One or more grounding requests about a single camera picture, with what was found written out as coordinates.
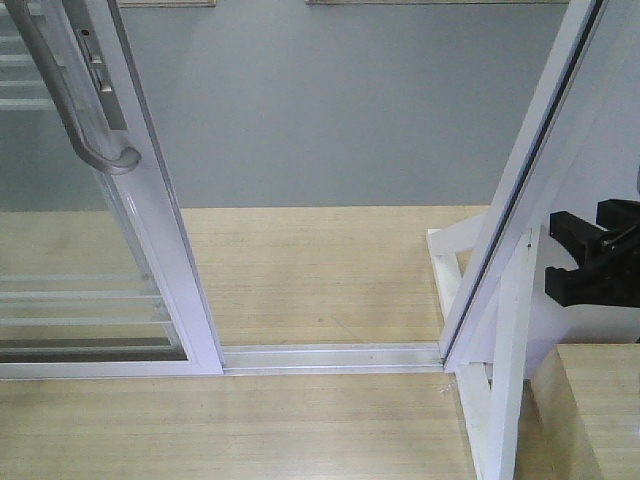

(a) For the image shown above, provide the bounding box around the white sliding glass door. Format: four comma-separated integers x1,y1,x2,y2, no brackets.
1,1,224,380

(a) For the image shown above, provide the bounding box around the grey metal door handle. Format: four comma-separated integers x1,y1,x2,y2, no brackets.
5,1,141,175

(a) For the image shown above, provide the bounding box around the light wooden platform board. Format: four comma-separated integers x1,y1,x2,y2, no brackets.
1,206,478,479

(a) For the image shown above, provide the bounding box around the plywood box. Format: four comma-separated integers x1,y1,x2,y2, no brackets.
531,344,639,479

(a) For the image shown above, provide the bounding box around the white triangular support brace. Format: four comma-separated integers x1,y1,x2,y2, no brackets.
427,214,540,479

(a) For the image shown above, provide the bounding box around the white door frame post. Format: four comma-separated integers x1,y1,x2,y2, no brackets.
440,1,639,371

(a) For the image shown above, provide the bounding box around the aluminium floor track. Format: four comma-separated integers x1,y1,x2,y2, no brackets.
223,342,443,376

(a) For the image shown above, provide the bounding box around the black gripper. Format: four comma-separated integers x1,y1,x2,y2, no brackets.
544,199,639,308

